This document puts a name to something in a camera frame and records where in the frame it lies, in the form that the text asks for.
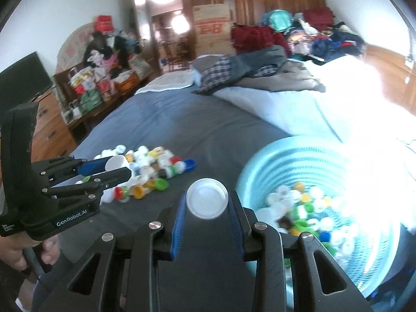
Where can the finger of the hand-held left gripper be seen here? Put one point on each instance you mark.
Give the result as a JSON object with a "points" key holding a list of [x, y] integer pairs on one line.
{"points": [[117, 175], [94, 166]]}

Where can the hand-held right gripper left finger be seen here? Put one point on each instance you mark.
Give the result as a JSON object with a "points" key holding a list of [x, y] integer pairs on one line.
{"points": [[178, 224]]}

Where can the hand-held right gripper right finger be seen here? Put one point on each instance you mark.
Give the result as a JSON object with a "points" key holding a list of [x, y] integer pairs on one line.
{"points": [[234, 224]]}

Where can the white bottle cap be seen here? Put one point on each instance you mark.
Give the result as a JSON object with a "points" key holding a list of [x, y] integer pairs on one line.
{"points": [[117, 162]]}

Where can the pile of mixed bottle caps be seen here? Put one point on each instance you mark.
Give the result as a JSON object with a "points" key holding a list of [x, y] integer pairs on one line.
{"points": [[152, 169], [308, 208]]}

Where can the large white plastic lid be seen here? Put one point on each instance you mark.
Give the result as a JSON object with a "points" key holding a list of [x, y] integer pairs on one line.
{"points": [[208, 198]]}

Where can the turquoise plastic basket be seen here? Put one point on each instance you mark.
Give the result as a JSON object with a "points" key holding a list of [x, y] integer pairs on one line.
{"points": [[260, 169]]}

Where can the person's left hand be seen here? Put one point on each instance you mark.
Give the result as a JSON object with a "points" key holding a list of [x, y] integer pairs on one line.
{"points": [[13, 250]]}

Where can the wooden side table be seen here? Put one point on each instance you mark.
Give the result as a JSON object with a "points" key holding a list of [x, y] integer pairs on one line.
{"points": [[78, 122]]}

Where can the wooden dresser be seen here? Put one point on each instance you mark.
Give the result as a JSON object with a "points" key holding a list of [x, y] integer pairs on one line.
{"points": [[48, 130]]}

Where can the black television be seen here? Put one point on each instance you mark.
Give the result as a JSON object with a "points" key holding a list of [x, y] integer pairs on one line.
{"points": [[26, 74]]}

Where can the heap of household clutter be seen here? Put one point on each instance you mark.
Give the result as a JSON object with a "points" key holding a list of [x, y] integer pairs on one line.
{"points": [[104, 65]]}

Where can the white towel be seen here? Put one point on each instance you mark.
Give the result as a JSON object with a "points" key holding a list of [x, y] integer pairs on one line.
{"points": [[165, 83]]}

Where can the pink patterned round cushion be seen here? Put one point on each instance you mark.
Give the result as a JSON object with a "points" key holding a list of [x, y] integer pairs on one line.
{"points": [[71, 45]]}

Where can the white duvet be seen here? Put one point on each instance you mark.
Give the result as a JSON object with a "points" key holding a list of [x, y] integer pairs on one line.
{"points": [[292, 110]]}

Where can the wooden chair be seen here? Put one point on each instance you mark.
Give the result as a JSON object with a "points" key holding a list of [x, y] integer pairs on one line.
{"points": [[175, 57]]}

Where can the red bag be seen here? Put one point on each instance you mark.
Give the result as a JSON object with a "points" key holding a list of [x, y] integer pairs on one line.
{"points": [[104, 22]]}

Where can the plaid shirt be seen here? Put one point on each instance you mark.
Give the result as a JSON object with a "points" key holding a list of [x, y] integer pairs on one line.
{"points": [[217, 71]]}

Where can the wooden door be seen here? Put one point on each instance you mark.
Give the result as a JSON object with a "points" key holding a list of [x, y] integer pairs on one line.
{"points": [[139, 22]]}

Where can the tan cloth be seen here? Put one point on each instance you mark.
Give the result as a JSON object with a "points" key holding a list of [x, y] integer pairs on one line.
{"points": [[292, 78]]}

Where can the cardboard box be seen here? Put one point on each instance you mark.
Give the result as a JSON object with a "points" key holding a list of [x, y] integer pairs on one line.
{"points": [[213, 29]]}

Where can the red blanket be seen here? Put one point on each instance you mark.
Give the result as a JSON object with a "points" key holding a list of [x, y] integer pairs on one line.
{"points": [[256, 39]]}

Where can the pile of colourful clothes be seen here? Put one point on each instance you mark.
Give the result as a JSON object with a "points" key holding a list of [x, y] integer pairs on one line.
{"points": [[331, 42]]}

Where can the turquoise bag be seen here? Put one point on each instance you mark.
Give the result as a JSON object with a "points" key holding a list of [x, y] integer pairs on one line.
{"points": [[278, 21]]}

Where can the wooden headboard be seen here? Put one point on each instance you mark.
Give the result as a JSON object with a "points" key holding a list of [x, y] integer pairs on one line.
{"points": [[390, 68]]}

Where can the dark red clothing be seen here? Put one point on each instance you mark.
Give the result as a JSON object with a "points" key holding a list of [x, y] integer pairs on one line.
{"points": [[320, 16]]}

